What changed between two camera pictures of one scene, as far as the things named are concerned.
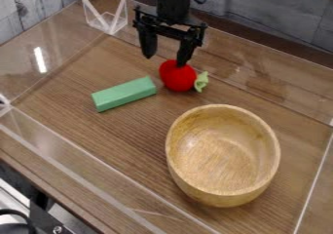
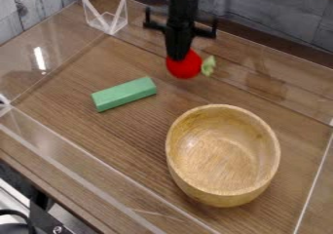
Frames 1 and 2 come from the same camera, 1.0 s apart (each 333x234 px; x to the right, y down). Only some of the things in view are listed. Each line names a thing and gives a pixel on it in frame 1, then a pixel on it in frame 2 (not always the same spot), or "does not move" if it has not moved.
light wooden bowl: [223, 152] does not move
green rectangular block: [124, 94] does not move
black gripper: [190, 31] -> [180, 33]
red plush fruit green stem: [182, 78] -> [191, 66]
